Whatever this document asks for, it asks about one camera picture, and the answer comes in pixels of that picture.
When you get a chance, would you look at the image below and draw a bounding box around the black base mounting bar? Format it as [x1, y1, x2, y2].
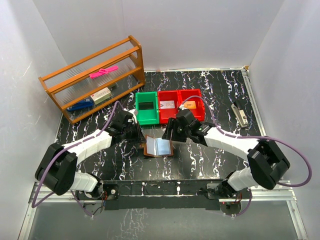
[102, 179, 250, 215]

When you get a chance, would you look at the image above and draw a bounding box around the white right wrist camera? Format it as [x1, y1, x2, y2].
[179, 104, 186, 111]

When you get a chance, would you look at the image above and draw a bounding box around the wooden shelf rack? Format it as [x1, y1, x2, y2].
[39, 35, 146, 124]

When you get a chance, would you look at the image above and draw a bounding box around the white red small box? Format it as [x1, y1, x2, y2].
[90, 87, 112, 105]

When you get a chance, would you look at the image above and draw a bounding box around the grey metal stapler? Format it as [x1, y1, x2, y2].
[231, 100, 249, 128]

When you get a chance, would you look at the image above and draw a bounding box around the red plastic bin middle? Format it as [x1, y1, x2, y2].
[157, 90, 179, 124]

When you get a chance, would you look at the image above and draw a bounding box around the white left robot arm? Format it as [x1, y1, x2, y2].
[35, 109, 146, 200]

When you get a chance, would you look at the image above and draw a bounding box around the green plastic bin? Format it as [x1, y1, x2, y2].
[135, 91, 160, 126]

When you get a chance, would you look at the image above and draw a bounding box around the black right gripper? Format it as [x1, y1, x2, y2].
[163, 118, 191, 143]

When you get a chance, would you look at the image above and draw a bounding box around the white card in bin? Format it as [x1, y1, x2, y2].
[159, 100, 175, 110]

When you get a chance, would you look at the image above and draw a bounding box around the orange card in bin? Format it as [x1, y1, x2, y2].
[183, 100, 197, 110]

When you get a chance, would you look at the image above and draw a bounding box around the blue stapler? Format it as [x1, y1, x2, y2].
[66, 98, 94, 112]

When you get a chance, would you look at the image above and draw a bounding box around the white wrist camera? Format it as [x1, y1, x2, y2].
[179, 104, 186, 111]
[129, 108, 138, 118]

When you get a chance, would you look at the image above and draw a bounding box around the brown leather card holder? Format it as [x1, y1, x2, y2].
[140, 135, 174, 158]

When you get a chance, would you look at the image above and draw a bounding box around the red plastic bin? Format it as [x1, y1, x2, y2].
[178, 89, 205, 122]
[157, 90, 179, 124]

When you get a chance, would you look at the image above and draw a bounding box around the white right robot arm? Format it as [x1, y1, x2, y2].
[162, 109, 290, 199]

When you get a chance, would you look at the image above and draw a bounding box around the red plastic bin right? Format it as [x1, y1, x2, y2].
[178, 89, 205, 122]

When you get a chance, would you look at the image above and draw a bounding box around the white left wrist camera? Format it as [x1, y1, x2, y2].
[129, 108, 138, 118]

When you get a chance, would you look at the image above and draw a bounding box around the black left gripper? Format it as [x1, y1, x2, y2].
[122, 121, 147, 145]

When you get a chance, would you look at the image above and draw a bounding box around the pink plastic clip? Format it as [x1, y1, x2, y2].
[89, 65, 119, 79]

